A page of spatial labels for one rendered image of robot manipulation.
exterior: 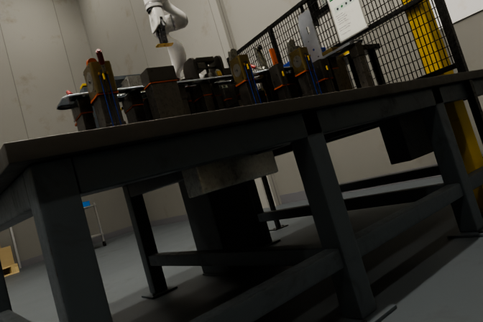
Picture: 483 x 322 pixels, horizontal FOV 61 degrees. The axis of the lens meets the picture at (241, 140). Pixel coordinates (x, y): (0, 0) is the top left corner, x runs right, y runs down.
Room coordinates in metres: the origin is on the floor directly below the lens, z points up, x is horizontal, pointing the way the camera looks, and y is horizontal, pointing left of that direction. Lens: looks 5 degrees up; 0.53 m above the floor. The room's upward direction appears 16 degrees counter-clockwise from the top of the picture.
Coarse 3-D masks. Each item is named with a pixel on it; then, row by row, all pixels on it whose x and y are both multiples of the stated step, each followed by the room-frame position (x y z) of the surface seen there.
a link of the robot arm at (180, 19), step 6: (168, 0) 2.30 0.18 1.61; (168, 6) 2.30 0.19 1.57; (174, 6) 2.33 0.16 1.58; (168, 12) 2.32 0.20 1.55; (174, 12) 2.32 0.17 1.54; (180, 12) 2.34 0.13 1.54; (174, 18) 2.35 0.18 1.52; (180, 18) 2.34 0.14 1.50; (186, 18) 2.37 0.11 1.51; (174, 24) 2.36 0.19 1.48; (180, 24) 2.37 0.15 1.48; (186, 24) 2.40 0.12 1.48
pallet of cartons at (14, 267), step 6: (0, 246) 7.29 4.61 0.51; (0, 252) 6.92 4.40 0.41; (6, 252) 6.99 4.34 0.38; (0, 258) 6.90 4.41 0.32; (6, 258) 6.97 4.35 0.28; (12, 258) 7.04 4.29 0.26; (6, 264) 6.96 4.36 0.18; (12, 264) 7.01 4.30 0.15; (6, 270) 7.26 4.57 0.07; (12, 270) 6.99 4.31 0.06; (18, 270) 7.06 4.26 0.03; (6, 276) 6.91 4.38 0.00
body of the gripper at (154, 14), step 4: (152, 8) 1.91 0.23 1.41; (156, 8) 1.90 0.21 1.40; (160, 8) 1.92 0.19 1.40; (148, 12) 1.94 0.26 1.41; (152, 12) 1.91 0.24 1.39; (156, 12) 1.90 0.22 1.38; (160, 12) 1.91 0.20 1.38; (152, 16) 1.92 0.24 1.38; (156, 16) 1.90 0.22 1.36; (160, 16) 1.91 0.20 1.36; (164, 16) 1.92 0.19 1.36; (152, 20) 1.93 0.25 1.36; (156, 20) 1.90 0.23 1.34; (164, 20) 1.91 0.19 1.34; (152, 24) 1.95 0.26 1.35; (156, 24) 1.91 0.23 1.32; (160, 24) 1.92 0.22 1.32; (152, 28) 1.96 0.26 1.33; (156, 28) 1.92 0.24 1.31; (152, 32) 1.97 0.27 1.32
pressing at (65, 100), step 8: (256, 72) 2.01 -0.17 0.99; (264, 72) 2.09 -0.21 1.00; (184, 80) 1.79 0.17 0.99; (192, 80) 1.81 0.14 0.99; (200, 80) 1.88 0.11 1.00; (208, 80) 1.93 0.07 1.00; (216, 80) 1.97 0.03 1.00; (232, 80) 2.09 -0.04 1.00; (256, 80) 2.25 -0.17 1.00; (120, 88) 1.62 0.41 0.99; (128, 88) 1.64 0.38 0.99; (136, 88) 1.71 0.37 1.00; (64, 96) 1.52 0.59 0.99; (72, 96) 1.56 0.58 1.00; (80, 96) 1.59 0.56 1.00; (120, 96) 1.76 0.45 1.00; (144, 96) 1.87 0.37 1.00; (64, 104) 1.63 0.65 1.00; (72, 104) 1.67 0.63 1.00
